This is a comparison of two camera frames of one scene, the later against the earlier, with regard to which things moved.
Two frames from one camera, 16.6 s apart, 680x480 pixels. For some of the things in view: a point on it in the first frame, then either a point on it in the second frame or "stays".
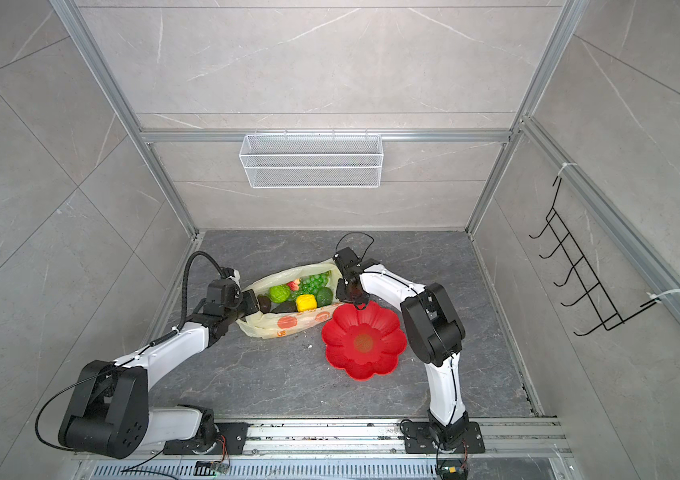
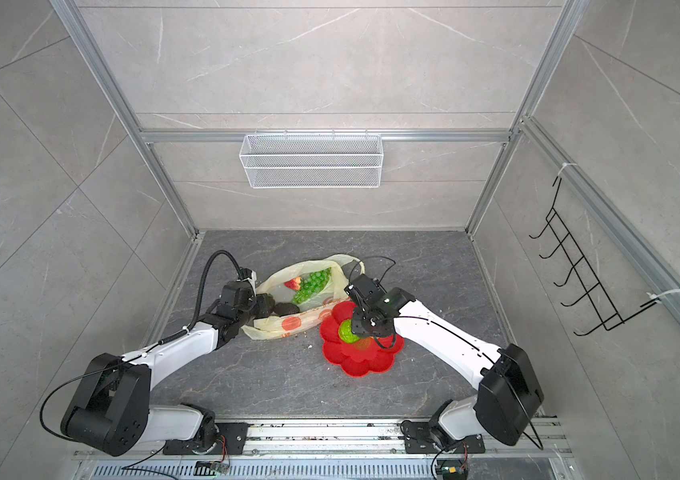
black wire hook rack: [593, 289] stays
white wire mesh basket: [311, 160] stays
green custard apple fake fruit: [279, 293] -> [345, 332]
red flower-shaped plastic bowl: [363, 343] stays
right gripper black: [342, 296] -> [357, 327]
